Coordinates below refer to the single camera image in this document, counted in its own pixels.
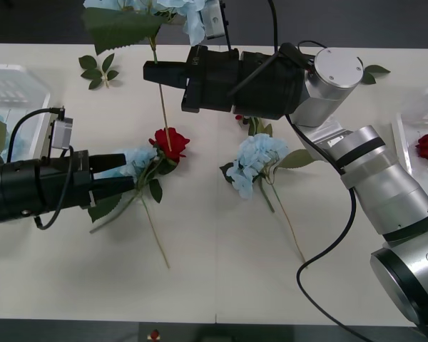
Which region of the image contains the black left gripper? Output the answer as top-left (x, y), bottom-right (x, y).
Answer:
top-left (38, 148), bottom-right (136, 214)

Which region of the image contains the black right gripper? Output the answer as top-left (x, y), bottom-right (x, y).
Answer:
top-left (143, 45), bottom-right (242, 113)

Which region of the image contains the loose green leaf twig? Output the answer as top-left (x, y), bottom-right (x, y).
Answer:
top-left (78, 53), bottom-right (120, 90)
top-left (360, 65), bottom-right (392, 86)

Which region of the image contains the shallow white box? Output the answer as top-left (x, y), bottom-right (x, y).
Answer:
top-left (0, 63), bottom-right (53, 161)
top-left (391, 85), bottom-right (428, 200)

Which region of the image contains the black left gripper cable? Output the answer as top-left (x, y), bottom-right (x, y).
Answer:
top-left (32, 145), bottom-right (76, 231)

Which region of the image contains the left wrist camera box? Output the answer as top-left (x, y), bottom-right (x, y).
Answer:
top-left (42, 106), bottom-right (75, 157)

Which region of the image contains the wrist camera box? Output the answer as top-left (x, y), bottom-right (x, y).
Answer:
top-left (42, 106), bottom-right (75, 157)
top-left (198, 0), bottom-right (233, 51)

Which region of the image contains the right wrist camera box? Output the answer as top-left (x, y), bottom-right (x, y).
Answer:
top-left (198, 0), bottom-right (233, 51)

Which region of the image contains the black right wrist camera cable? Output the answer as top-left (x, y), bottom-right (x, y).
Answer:
top-left (228, 0), bottom-right (282, 99)

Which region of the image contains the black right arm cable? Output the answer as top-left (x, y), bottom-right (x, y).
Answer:
top-left (284, 113), bottom-right (377, 342)

